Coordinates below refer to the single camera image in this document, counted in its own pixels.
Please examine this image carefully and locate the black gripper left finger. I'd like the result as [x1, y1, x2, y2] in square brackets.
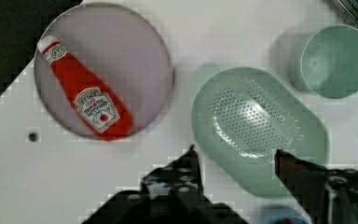
[141, 145, 203, 200]

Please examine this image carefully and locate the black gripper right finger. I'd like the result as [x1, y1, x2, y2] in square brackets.
[274, 149, 358, 224]

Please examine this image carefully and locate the green plastic strainer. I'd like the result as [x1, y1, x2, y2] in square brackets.
[191, 67, 329, 198]

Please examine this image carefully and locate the blue small bowl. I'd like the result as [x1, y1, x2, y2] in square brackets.
[259, 206, 310, 224]

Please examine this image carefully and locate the red ketchup bottle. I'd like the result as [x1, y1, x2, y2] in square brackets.
[37, 35, 133, 141]

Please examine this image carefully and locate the green plastic cup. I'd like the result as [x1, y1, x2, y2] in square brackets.
[287, 24, 358, 99]

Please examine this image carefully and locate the grey round plate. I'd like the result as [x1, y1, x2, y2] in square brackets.
[44, 2, 173, 134]

